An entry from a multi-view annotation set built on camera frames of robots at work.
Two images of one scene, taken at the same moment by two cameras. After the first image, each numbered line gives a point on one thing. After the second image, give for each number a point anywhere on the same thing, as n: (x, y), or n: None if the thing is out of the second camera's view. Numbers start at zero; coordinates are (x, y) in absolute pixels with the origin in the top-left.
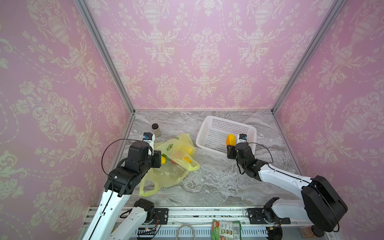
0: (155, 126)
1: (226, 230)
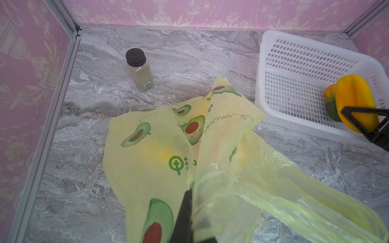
0: (136, 58)
1: None
